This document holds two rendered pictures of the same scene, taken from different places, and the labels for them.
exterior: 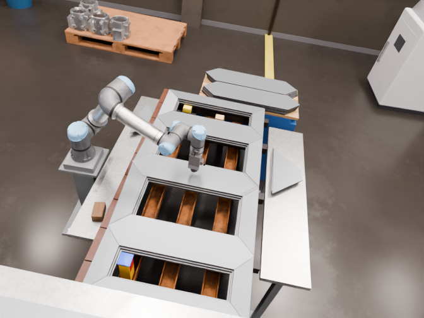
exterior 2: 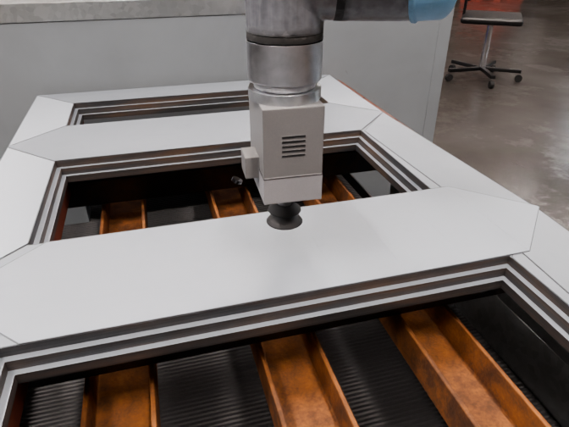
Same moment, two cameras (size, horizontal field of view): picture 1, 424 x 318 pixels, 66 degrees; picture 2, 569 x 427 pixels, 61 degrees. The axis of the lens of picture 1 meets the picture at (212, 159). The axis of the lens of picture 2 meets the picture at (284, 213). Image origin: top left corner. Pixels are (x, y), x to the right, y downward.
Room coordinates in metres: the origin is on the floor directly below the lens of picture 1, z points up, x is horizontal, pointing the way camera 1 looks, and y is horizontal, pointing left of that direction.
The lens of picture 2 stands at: (1.72, -0.05, 1.18)
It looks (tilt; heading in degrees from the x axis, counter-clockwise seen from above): 30 degrees down; 163
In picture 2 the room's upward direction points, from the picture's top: straight up
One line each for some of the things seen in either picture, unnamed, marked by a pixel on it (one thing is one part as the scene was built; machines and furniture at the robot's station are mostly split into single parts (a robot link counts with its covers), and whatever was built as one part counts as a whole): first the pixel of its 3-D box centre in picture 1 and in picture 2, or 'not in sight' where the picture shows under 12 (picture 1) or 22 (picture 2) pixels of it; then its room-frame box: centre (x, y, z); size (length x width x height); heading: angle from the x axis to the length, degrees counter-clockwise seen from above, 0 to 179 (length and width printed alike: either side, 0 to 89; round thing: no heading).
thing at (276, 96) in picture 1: (250, 91); not in sight; (2.26, -0.21, 0.82); 0.80 x 0.40 x 0.06; 88
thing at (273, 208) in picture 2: not in sight; (284, 210); (1.25, 0.09, 0.90); 0.04 x 0.04 x 0.02
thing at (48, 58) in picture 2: not in sight; (234, 191); (0.42, 0.19, 0.51); 1.30 x 0.04 x 1.01; 88
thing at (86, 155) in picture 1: (82, 148); not in sight; (1.35, 0.81, 0.78); 0.15 x 0.15 x 0.10
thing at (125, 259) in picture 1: (125, 260); not in sight; (0.64, 0.30, 0.88); 0.06 x 0.06 x 0.02; 88
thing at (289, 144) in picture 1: (284, 192); not in sight; (1.33, -0.50, 0.74); 1.20 x 0.26 x 0.03; 178
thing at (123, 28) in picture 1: (129, 24); not in sight; (4.27, 1.46, 0.20); 1.47 x 0.98 x 0.40; 91
